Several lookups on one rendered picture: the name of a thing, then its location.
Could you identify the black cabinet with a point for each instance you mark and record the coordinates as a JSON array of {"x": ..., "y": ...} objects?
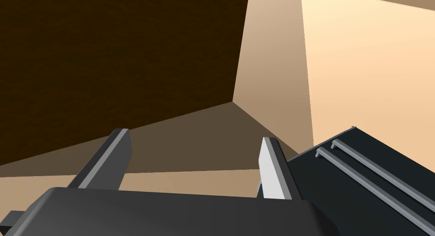
[{"x": 343, "y": 195}]

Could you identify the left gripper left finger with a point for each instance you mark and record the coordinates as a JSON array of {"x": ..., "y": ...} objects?
[{"x": 107, "y": 163}]

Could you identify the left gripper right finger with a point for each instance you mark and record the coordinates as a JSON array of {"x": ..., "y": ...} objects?
[{"x": 274, "y": 175}]

